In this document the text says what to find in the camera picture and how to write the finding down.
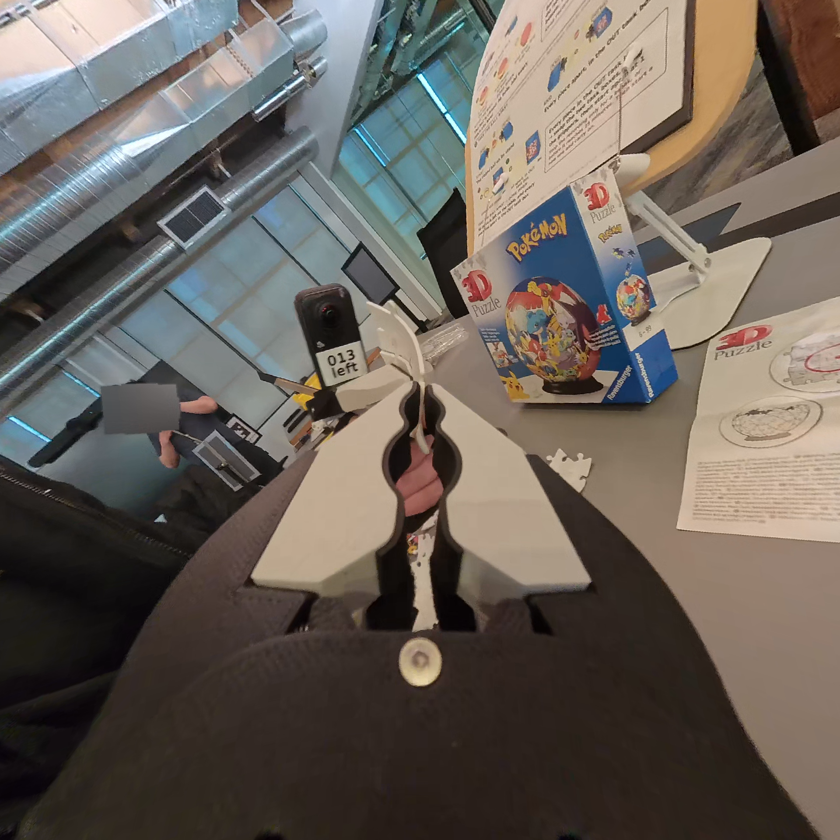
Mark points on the black framed marker sign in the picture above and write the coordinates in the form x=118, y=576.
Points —
x=244, y=430

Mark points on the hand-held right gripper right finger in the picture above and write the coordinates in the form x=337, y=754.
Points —
x=512, y=518

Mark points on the white vent grille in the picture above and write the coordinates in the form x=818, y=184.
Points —
x=193, y=216

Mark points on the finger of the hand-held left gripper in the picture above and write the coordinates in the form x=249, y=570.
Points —
x=367, y=392

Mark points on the person's left hand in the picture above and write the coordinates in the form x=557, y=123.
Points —
x=420, y=485

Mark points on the white puzzle instruction leaflet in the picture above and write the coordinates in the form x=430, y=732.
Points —
x=754, y=485

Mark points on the yellow plastic bin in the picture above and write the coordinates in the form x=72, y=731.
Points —
x=306, y=387

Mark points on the white puzzle piece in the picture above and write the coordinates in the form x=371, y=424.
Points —
x=571, y=467

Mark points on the instruction board on white stand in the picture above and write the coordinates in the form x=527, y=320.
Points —
x=722, y=98

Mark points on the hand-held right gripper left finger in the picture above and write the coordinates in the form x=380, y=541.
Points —
x=328, y=518

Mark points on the grey framed panel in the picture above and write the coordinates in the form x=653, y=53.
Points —
x=223, y=459

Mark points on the black screen on stand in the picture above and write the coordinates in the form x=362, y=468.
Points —
x=369, y=272

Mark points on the rectangular sheet metal duct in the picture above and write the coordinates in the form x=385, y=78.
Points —
x=98, y=59

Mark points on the black elongated object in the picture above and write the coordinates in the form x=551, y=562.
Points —
x=65, y=433

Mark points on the joined puzzle ball pieces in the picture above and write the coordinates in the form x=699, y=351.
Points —
x=400, y=341

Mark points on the black office chair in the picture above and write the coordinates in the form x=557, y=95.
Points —
x=446, y=236

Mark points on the silver spiral duct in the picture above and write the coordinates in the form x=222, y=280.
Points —
x=164, y=282
x=131, y=177

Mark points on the blue puzzle box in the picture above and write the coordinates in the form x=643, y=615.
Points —
x=558, y=315

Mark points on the white stand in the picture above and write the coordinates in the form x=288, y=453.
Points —
x=728, y=289

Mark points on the clear plastic bag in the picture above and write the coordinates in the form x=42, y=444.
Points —
x=445, y=341

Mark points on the puzzle piece strip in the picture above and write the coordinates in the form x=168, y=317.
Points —
x=425, y=607

